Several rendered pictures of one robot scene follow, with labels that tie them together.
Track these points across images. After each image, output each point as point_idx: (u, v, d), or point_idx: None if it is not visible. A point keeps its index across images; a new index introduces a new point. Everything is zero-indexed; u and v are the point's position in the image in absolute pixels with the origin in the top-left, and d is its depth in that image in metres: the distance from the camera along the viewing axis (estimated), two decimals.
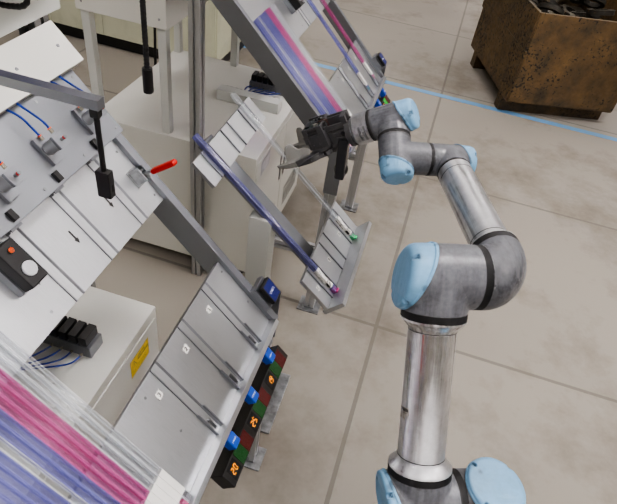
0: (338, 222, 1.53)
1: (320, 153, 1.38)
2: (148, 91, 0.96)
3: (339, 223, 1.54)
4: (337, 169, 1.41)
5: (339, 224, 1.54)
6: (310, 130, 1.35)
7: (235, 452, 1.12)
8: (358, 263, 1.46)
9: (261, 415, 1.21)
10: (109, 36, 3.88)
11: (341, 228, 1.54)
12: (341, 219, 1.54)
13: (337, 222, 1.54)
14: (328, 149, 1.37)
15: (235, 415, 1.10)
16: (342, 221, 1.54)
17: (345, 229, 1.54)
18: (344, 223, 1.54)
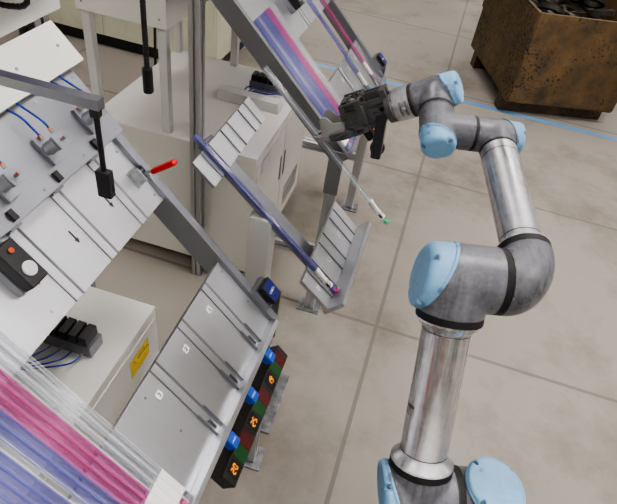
0: (371, 205, 1.47)
1: (354, 131, 1.32)
2: (148, 91, 0.96)
3: (372, 206, 1.47)
4: (374, 148, 1.34)
5: (372, 207, 1.47)
6: (347, 106, 1.29)
7: (235, 452, 1.12)
8: (358, 263, 1.46)
9: (261, 415, 1.21)
10: (109, 36, 3.88)
11: (374, 211, 1.48)
12: (374, 202, 1.48)
13: (370, 205, 1.47)
14: (365, 126, 1.31)
15: (235, 415, 1.10)
16: (375, 204, 1.47)
17: (378, 212, 1.48)
18: (377, 206, 1.48)
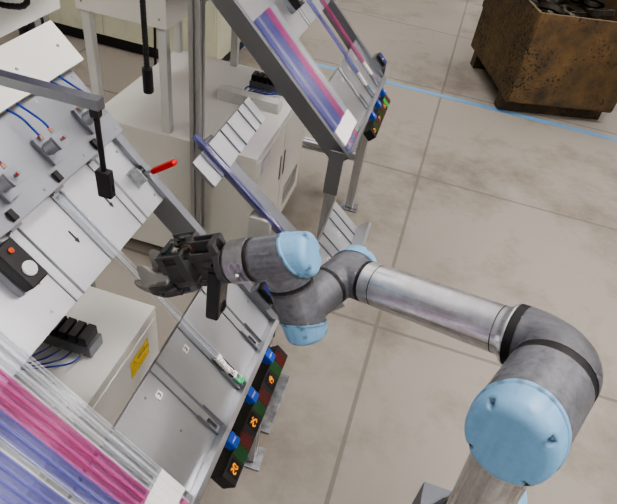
0: (218, 362, 1.13)
1: (178, 288, 0.97)
2: (148, 91, 0.96)
3: (219, 364, 1.13)
4: (208, 307, 1.00)
5: (220, 365, 1.13)
6: (167, 258, 0.94)
7: (235, 452, 1.12)
8: None
9: (261, 415, 1.21)
10: (109, 36, 3.88)
11: (222, 369, 1.14)
12: (223, 358, 1.14)
13: (217, 362, 1.13)
14: (193, 284, 0.97)
15: (235, 415, 1.10)
16: (224, 361, 1.14)
17: (227, 371, 1.14)
18: (226, 363, 1.14)
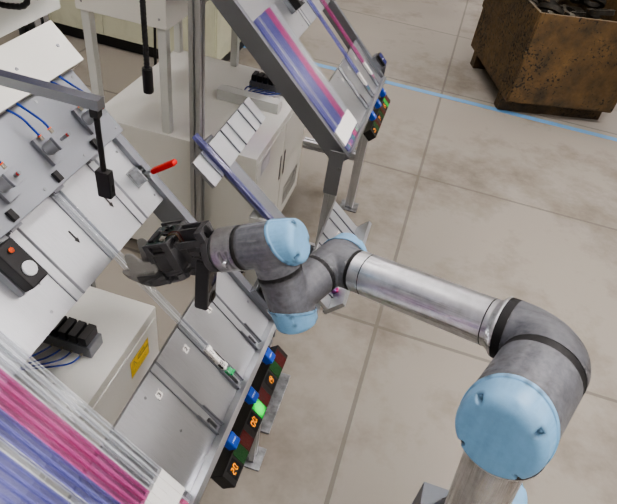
0: (208, 353, 1.12)
1: (167, 277, 0.96)
2: (148, 91, 0.96)
3: (209, 355, 1.12)
4: (197, 297, 0.99)
5: (210, 356, 1.12)
6: (154, 246, 0.93)
7: (235, 452, 1.12)
8: None
9: (261, 415, 1.21)
10: (109, 36, 3.88)
11: (212, 360, 1.13)
12: (213, 349, 1.13)
13: (207, 353, 1.12)
14: (181, 273, 0.96)
15: (235, 415, 1.10)
16: (214, 352, 1.13)
17: (217, 362, 1.13)
18: (216, 354, 1.13)
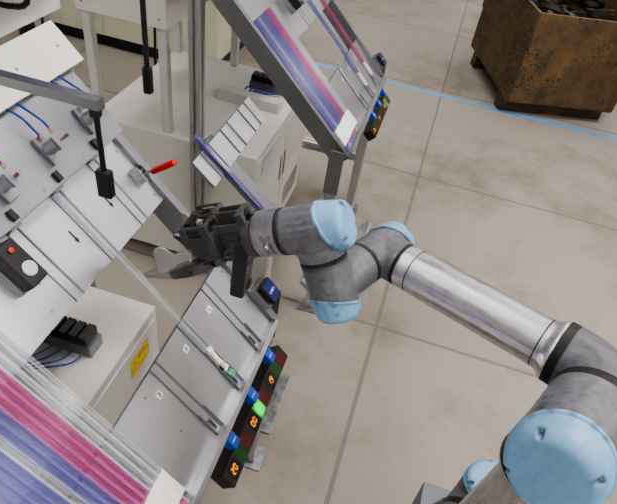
0: (209, 354, 1.12)
1: (207, 262, 0.91)
2: (148, 91, 0.96)
3: (210, 356, 1.12)
4: (233, 284, 0.94)
5: (211, 357, 1.13)
6: (191, 230, 0.88)
7: (235, 452, 1.12)
8: None
9: (261, 415, 1.21)
10: (109, 36, 3.88)
11: (213, 361, 1.13)
12: (214, 350, 1.13)
13: (207, 355, 1.12)
14: (218, 258, 0.91)
15: (235, 415, 1.10)
16: (215, 353, 1.13)
17: (218, 363, 1.13)
18: (217, 355, 1.13)
